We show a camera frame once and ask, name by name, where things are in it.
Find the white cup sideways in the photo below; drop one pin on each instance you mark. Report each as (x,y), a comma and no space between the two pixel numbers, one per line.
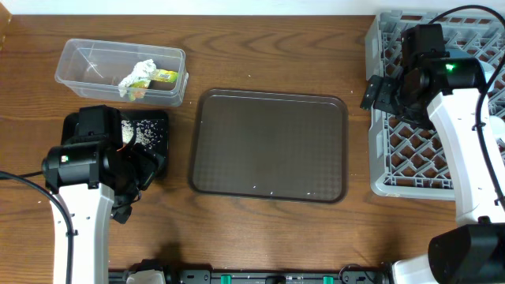
(498,128)

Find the grey dishwasher rack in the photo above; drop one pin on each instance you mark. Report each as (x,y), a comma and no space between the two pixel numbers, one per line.
(406,161)

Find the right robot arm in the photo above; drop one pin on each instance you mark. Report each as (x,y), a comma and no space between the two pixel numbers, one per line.
(449,95)

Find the dark blue plate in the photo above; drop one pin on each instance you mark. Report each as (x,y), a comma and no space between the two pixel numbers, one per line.
(456,53)

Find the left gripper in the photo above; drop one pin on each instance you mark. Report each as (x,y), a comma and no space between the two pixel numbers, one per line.
(125,200)

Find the clear plastic bin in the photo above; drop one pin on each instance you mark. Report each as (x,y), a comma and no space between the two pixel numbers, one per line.
(94,69)

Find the pile of white rice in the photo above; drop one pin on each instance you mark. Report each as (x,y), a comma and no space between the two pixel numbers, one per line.
(149,133)

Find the white tissue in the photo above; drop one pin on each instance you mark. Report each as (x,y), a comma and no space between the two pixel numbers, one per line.
(142,71)

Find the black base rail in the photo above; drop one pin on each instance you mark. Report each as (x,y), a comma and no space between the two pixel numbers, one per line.
(346,276)

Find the dark brown serving tray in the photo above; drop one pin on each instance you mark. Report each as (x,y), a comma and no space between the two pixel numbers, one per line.
(270,146)

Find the black rectangular bin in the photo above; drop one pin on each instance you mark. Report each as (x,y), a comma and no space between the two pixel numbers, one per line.
(101,144)

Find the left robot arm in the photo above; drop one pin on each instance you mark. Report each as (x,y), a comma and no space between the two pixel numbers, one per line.
(81,225)

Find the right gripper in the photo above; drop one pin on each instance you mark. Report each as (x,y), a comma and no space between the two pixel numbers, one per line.
(387,87)

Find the light blue bowl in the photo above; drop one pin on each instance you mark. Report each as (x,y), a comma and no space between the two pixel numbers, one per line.
(488,70)

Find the yellow green snack wrapper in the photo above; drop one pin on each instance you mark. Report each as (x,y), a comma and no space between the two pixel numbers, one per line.
(165,75)

